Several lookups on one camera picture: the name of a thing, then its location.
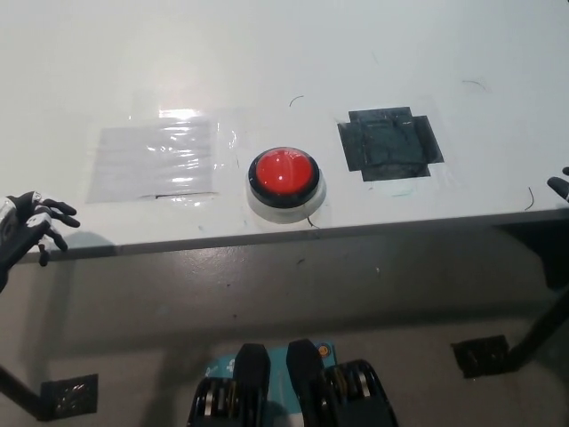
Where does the black table leg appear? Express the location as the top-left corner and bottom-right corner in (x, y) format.
(493, 213), (569, 373)
(0, 364), (45, 422)

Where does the red dome push button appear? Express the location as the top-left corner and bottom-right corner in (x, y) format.
(244, 145), (328, 224)

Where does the black tape patch on table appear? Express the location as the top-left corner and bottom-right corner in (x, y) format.
(336, 105), (445, 182)

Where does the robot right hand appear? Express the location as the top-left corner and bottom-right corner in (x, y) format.
(547, 166), (569, 204)

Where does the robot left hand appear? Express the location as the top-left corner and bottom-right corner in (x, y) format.
(0, 190), (82, 294)

